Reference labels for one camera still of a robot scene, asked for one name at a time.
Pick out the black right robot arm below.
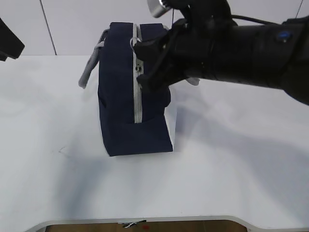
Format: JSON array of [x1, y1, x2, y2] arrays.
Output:
[[133, 0, 309, 104]]

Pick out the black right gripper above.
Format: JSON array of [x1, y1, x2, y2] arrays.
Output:
[[133, 0, 239, 92]]

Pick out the navy blue lunch bag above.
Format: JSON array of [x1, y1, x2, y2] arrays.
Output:
[[79, 22, 177, 157]]

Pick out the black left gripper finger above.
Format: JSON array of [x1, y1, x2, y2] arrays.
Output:
[[0, 19, 25, 61]]

